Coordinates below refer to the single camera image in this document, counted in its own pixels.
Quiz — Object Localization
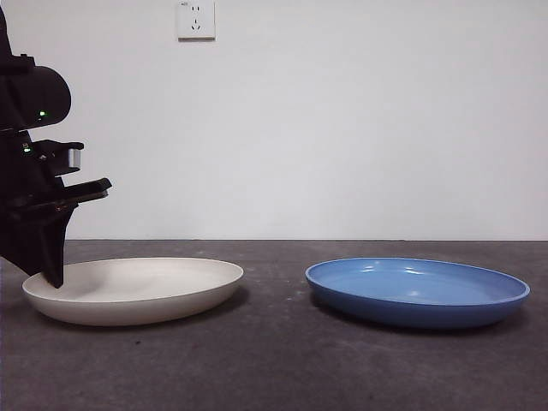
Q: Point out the white round plate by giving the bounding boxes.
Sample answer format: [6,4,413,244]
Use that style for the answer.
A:
[21,256,245,327]

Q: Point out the blue round plate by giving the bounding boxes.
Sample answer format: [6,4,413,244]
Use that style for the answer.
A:
[305,256,532,330]

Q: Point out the white wall socket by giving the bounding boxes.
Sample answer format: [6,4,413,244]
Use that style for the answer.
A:
[177,0,217,42]

